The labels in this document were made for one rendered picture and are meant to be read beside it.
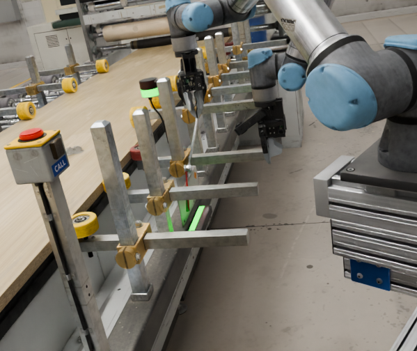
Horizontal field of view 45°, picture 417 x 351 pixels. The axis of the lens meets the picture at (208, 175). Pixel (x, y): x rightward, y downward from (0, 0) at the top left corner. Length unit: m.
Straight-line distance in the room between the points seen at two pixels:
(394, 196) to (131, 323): 0.65
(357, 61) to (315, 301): 1.63
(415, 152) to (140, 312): 0.72
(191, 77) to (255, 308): 1.19
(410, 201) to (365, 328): 1.26
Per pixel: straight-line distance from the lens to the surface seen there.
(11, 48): 11.79
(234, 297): 2.44
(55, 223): 0.94
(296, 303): 2.36
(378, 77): 0.87
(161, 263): 1.44
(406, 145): 0.98
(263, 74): 1.54
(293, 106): 3.95
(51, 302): 1.33
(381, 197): 1.04
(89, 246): 1.33
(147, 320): 1.25
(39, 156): 0.87
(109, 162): 1.15
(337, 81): 0.84
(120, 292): 1.51
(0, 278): 1.18
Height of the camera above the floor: 1.44
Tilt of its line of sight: 23 degrees down
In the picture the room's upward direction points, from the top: 10 degrees counter-clockwise
